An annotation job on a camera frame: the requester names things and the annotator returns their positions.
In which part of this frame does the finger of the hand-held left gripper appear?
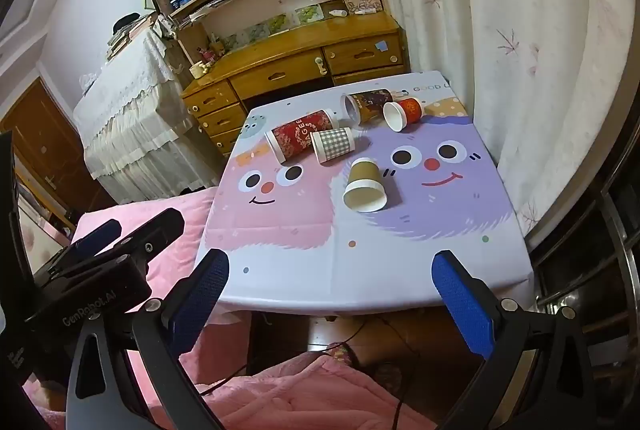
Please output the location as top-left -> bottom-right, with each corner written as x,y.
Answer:
67,219 -> 123,262
95,208 -> 185,269

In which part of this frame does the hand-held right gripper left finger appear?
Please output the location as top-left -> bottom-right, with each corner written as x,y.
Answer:
65,248 -> 231,430

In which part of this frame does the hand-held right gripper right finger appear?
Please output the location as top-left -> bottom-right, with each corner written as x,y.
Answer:
431,250 -> 601,430

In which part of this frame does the olive ribbed paper cup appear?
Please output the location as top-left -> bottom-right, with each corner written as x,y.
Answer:
342,157 -> 388,213

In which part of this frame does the red patterned paper cup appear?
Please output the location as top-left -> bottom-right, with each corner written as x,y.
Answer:
265,108 -> 337,164

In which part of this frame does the small red paper cup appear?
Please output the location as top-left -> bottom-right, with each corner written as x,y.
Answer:
382,97 -> 425,134

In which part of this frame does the green checked paper cup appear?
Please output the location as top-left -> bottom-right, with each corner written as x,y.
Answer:
310,127 -> 357,166

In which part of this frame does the dark brown printed paper cup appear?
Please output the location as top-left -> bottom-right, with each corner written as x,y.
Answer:
340,88 -> 396,127

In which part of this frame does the cartoon face printed tablecloth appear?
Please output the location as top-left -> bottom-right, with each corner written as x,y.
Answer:
194,71 -> 535,317

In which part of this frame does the brown wooden door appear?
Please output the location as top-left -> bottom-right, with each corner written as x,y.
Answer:
0,77 -> 116,231

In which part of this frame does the lace covered cabinet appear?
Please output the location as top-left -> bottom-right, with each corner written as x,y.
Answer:
74,27 -> 221,206

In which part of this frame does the pink blanket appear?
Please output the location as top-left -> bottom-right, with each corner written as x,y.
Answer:
20,187 -> 436,430

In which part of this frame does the chrome metal rack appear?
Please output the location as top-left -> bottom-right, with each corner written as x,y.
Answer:
530,180 -> 640,430

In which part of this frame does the stack of books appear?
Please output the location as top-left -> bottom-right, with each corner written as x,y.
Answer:
106,15 -> 161,61

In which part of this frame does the black hat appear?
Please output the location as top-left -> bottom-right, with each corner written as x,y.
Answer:
112,12 -> 142,33

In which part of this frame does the wooden desk with drawers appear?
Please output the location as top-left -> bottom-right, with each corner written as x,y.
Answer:
181,12 -> 408,158

